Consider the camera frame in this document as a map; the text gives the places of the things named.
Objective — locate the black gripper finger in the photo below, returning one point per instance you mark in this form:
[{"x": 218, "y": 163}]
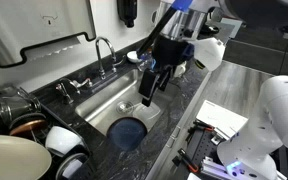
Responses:
[
  {"x": 164, "y": 78},
  {"x": 148, "y": 86}
]

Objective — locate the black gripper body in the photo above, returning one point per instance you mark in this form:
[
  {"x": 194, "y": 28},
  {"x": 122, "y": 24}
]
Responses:
[{"x": 169, "y": 52}]

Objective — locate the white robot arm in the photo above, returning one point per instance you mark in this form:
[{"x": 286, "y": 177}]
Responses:
[{"x": 245, "y": 155}]

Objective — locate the stainless steel sink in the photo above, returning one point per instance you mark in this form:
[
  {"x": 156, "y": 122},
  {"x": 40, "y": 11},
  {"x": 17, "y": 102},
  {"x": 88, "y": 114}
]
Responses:
[{"x": 100, "y": 109}]

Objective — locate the sink drain strainer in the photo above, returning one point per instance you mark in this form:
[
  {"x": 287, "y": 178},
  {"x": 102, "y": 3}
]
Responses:
[{"x": 124, "y": 107}]

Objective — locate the small white bowl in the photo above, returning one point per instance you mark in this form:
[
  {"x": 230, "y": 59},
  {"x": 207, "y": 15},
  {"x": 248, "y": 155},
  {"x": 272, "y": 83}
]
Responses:
[{"x": 132, "y": 57}]

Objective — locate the clear plastic lid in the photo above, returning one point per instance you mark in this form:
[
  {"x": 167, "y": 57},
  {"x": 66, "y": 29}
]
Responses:
[{"x": 143, "y": 112}]

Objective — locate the black soap dispenser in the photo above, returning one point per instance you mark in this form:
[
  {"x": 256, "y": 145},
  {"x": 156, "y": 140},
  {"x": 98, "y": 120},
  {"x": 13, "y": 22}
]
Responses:
[{"x": 127, "y": 11}]

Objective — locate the dark blue plate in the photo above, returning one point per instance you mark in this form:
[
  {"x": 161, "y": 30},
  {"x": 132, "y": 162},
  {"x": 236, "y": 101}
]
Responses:
[{"x": 127, "y": 133}]

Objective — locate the black orange tool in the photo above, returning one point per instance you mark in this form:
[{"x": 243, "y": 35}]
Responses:
[
  {"x": 203, "y": 125},
  {"x": 189, "y": 163}
]

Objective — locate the white box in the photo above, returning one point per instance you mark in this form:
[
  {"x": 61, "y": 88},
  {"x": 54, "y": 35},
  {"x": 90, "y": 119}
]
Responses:
[{"x": 225, "y": 122}]

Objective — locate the chrome side sprayer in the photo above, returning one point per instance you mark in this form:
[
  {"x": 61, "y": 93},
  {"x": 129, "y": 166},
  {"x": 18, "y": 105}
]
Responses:
[{"x": 75, "y": 84}]

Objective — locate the black dish rack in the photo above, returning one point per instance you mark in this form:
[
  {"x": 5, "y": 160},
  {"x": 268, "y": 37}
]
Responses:
[{"x": 86, "y": 172}]

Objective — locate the copper bottom pan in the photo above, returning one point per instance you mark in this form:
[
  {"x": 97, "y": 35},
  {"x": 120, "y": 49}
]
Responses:
[{"x": 25, "y": 124}]

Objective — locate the glass jar in rack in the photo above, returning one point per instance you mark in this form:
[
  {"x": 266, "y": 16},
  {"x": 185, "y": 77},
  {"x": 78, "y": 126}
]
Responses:
[{"x": 15, "y": 102}]

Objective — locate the paper towel dispenser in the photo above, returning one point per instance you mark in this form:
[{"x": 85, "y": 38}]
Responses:
[{"x": 30, "y": 24}]

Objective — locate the cream large plate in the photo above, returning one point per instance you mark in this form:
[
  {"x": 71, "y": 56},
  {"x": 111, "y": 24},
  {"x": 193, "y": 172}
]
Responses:
[{"x": 22, "y": 159}]

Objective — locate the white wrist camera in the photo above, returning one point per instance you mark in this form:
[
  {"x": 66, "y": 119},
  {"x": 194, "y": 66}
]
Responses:
[{"x": 208, "y": 53}]

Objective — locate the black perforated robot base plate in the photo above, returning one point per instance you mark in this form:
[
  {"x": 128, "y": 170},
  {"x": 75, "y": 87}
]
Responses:
[{"x": 202, "y": 152}]

